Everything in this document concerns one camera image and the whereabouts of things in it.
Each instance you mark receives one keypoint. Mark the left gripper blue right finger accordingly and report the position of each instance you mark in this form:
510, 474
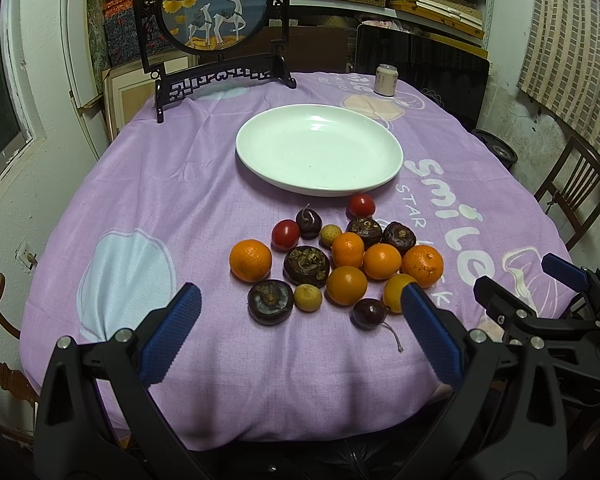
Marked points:
442, 349

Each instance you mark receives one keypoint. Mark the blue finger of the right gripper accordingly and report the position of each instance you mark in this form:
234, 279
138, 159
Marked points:
565, 272
498, 301

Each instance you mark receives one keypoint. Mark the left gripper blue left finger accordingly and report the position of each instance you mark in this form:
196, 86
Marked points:
163, 332

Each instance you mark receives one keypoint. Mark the yellow orange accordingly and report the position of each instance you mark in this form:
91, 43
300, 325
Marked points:
394, 292

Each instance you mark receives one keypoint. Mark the dark cherry with stem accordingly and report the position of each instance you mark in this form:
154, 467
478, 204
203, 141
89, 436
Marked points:
369, 314

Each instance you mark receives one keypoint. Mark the textured orange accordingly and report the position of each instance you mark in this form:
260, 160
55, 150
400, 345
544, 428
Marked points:
424, 263

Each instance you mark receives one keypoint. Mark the orange small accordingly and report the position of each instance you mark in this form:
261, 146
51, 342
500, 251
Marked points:
348, 250

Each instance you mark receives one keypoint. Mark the yellow longan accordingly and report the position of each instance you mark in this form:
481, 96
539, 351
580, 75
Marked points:
308, 298
329, 234

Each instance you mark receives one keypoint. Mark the red tomato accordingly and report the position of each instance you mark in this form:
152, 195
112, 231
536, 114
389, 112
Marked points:
361, 206
285, 235

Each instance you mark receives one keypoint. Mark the wooden chair right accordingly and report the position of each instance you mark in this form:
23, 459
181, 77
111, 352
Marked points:
570, 196

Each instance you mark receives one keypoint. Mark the wooden chair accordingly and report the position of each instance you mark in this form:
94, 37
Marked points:
570, 196
12, 379

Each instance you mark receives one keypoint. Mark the black wheel on floor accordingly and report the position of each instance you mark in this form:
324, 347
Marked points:
503, 152

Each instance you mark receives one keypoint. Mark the purple printed tablecloth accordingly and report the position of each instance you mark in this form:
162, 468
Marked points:
274, 354

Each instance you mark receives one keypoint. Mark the wooden chair left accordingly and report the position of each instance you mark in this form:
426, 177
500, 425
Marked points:
12, 379

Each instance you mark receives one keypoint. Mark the checked curtain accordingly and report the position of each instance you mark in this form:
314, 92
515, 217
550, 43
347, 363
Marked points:
561, 69

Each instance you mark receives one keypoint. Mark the white oval plate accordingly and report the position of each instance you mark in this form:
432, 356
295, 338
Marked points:
319, 150

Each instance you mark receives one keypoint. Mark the pink drink can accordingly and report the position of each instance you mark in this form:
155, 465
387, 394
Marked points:
385, 80

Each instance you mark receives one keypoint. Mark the round deer painting screen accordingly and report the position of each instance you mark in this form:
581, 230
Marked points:
245, 38

